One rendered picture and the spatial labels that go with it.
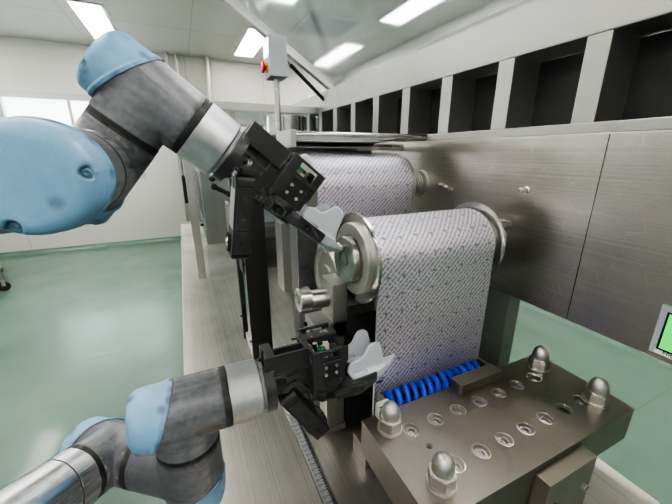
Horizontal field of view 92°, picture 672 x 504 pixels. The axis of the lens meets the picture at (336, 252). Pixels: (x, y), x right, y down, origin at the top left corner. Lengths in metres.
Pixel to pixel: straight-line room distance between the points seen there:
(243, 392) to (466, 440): 0.31
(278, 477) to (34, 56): 6.02
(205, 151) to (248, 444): 0.52
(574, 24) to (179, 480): 0.83
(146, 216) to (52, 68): 2.19
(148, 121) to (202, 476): 0.42
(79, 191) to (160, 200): 5.72
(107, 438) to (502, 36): 0.90
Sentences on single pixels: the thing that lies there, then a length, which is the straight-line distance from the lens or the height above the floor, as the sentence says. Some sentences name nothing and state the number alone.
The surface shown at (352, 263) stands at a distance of 0.48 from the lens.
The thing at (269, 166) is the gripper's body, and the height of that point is 1.40.
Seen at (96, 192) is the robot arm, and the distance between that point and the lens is 0.28.
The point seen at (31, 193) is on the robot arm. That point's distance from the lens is 0.28.
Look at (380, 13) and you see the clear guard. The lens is 0.97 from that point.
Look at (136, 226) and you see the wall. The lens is 6.09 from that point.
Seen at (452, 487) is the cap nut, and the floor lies 1.04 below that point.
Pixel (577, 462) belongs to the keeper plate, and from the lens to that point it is 0.60.
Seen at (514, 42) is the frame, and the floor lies 1.60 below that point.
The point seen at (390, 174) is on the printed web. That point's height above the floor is 1.37.
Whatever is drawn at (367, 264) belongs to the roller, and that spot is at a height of 1.26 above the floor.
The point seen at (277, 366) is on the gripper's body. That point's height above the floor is 1.15.
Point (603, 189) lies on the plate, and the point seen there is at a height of 1.36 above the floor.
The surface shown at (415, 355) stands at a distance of 0.59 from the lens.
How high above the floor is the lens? 1.41
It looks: 17 degrees down
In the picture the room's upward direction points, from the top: straight up
